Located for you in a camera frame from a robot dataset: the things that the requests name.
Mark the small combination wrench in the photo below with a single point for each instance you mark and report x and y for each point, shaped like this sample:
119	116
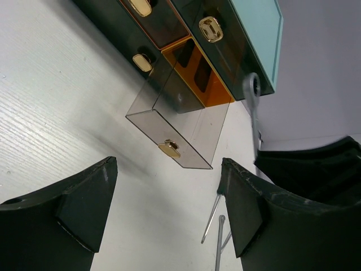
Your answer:
221	221

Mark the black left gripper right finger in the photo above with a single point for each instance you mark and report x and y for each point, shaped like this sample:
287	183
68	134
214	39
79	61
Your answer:
274	229

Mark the teal drawer cabinet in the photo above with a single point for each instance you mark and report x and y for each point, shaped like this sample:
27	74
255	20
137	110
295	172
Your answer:
263	21

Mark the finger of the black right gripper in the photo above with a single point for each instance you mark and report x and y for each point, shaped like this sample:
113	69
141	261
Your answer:
330	173

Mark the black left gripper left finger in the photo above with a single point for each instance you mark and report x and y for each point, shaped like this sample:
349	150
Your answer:
61	226

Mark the green handled long screwdriver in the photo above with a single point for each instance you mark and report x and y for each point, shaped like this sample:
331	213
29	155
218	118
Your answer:
211	217

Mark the green handled short screwdriver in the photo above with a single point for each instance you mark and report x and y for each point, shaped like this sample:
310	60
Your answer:
229	235

